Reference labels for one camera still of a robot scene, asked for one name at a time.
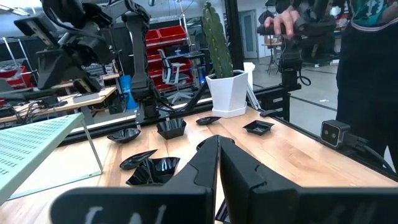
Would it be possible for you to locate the person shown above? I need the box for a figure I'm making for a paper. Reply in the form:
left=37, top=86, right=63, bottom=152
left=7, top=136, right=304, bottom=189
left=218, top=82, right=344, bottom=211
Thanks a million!
left=264, top=0, right=398, bottom=172

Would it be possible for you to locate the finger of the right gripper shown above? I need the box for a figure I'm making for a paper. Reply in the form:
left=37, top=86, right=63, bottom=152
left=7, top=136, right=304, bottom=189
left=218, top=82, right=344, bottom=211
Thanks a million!
left=73, top=67, right=103, bottom=93
left=37, top=51, right=78, bottom=91

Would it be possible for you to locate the black wavy square bowl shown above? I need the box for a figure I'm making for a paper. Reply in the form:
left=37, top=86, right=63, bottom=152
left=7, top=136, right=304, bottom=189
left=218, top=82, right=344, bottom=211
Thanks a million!
left=106, top=127, right=142, bottom=144

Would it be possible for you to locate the white plant pot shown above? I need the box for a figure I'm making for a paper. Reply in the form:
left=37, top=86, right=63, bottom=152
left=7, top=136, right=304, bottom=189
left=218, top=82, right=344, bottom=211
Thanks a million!
left=205, top=69, right=249, bottom=119

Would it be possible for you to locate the silver aluminium bar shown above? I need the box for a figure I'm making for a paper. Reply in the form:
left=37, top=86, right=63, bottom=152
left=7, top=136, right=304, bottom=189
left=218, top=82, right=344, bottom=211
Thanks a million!
left=246, top=83, right=262, bottom=110

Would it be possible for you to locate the metal wire rack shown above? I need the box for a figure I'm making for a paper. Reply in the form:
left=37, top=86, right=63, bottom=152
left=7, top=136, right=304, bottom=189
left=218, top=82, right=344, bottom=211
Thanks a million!
left=0, top=36, right=40, bottom=91

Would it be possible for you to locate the grey table-level camera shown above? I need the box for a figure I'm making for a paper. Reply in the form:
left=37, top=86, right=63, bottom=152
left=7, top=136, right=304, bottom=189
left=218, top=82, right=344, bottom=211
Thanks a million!
left=320, top=119, right=351, bottom=149

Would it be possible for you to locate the green perforated metal shelf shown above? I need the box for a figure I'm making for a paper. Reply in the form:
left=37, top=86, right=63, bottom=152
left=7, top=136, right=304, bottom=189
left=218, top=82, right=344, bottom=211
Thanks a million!
left=0, top=112, right=105, bottom=206

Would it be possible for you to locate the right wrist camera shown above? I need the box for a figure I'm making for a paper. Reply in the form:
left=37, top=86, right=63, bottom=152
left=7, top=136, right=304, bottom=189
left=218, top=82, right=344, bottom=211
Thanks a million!
left=14, top=14, right=62, bottom=47

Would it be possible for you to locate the black camera cable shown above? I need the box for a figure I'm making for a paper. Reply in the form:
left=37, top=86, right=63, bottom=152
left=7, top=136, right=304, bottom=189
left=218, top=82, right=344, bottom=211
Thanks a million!
left=345, top=133, right=397, bottom=174

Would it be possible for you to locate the black teardrop plate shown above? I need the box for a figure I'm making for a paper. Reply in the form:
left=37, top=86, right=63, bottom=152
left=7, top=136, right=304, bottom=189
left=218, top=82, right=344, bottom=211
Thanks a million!
left=119, top=149, right=158, bottom=170
left=195, top=116, right=222, bottom=126

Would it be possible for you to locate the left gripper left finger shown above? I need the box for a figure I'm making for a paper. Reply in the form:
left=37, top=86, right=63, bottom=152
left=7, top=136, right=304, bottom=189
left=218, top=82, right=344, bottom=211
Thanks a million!
left=49, top=134, right=220, bottom=224

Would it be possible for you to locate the wooden desk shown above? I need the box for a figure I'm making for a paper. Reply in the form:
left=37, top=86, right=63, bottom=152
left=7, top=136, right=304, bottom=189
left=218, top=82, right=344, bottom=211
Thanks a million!
left=0, top=73, right=121, bottom=125

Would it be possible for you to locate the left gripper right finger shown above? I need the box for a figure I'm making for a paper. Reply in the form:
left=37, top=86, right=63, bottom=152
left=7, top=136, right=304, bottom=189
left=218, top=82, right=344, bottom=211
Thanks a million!
left=220, top=136, right=398, bottom=224

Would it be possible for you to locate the grey office chair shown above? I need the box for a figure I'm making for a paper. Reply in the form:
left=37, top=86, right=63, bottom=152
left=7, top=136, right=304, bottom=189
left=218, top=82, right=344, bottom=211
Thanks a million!
left=157, top=49, right=195, bottom=105

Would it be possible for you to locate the white cylinder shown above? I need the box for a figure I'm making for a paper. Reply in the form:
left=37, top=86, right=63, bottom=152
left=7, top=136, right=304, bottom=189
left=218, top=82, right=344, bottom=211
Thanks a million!
left=243, top=61, right=256, bottom=91

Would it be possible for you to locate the green cactus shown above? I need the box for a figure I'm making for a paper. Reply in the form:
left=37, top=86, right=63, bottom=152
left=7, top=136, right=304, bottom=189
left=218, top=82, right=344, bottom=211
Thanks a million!
left=202, top=1, right=234, bottom=79

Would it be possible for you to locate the black square plate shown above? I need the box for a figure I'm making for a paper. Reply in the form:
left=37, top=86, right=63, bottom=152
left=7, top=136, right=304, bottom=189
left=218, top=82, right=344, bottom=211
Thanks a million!
left=243, top=119, right=275, bottom=136

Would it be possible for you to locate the blue cylinder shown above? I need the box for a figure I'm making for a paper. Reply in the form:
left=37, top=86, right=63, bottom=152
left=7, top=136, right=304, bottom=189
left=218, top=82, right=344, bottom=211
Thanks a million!
left=119, top=74, right=139, bottom=110

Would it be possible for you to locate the rack with red bins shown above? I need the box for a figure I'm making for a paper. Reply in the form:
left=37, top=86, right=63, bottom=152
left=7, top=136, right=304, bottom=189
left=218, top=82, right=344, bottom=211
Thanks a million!
left=144, top=24, right=195, bottom=93

